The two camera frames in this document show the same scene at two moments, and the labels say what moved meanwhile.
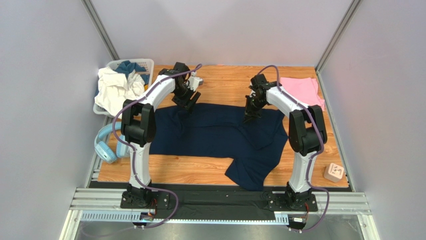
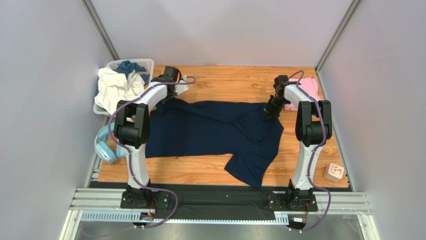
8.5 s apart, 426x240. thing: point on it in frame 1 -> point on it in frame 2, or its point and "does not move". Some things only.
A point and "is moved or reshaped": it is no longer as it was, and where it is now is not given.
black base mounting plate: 219,204 does not move
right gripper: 252,103 -> 272,108
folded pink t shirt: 306,89 does not move
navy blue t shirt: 219,130 is moved or reshaped
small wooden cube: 333,172 does not move
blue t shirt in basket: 126,67 does not move
